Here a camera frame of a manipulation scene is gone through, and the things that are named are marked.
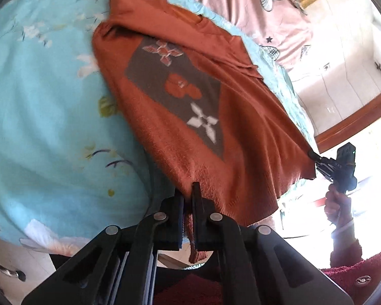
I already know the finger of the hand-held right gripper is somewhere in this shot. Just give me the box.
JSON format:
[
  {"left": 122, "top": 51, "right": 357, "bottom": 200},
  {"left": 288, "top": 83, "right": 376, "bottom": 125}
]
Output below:
[{"left": 308, "top": 150, "right": 338, "bottom": 179}]

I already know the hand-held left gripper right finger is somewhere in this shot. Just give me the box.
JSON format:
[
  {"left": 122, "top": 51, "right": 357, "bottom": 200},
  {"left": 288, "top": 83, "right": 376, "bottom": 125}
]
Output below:
[{"left": 192, "top": 182, "right": 354, "bottom": 305}]

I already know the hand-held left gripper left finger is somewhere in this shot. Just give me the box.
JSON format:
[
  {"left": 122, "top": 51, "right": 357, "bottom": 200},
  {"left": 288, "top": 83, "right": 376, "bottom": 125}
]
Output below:
[{"left": 22, "top": 189, "right": 185, "bottom": 305}]

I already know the orange sweater with grey panel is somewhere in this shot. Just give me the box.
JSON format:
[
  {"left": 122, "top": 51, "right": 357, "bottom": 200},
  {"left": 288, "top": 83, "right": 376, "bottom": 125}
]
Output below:
[{"left": 91, "top": 0, "right": 319, "bottom": 263}]

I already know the person's right forearm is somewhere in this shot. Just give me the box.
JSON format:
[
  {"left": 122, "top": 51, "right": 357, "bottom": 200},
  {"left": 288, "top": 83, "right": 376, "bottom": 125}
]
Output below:
[{"left": 329, "top": 219, "right": 364, "bottom": 268}]

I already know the person's right hand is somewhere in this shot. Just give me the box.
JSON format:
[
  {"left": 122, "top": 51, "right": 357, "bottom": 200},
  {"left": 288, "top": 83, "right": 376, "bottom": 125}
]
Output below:
[{"left": 324, "top": 186, "right": 354, "bottom": 227}]

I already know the person's maroon fuzzy top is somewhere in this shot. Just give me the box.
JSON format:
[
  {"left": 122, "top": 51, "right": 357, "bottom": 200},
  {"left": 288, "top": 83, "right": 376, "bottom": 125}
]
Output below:
[{"left": 152, "top": 247, "right": 381, "bottom": 305}]

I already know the light blue floral bedsheet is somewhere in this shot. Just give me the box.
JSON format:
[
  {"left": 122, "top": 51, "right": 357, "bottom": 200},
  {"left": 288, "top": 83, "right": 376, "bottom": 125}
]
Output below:
[{"left": 0, "top": 0, "right": 318, "bottom": 255}]

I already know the metal chair leg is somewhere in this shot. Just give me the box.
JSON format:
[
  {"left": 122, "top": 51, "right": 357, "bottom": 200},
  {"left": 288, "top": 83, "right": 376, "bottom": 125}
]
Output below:
[{"left": 0, "top": 255, "right": 26, "bottom": 282}]

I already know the pink blanket with checked hearts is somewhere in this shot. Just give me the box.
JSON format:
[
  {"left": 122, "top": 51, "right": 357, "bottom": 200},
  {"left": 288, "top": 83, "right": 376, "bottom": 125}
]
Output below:
[{"left": 146, "top": 0, "right": 315, "bottom": 72}]

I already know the wooden door frame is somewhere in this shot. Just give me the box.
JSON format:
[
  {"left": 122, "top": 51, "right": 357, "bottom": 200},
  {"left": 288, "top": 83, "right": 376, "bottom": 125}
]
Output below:
[{"left": 314, "top": 89, "right": 381, "bottom": 154}]

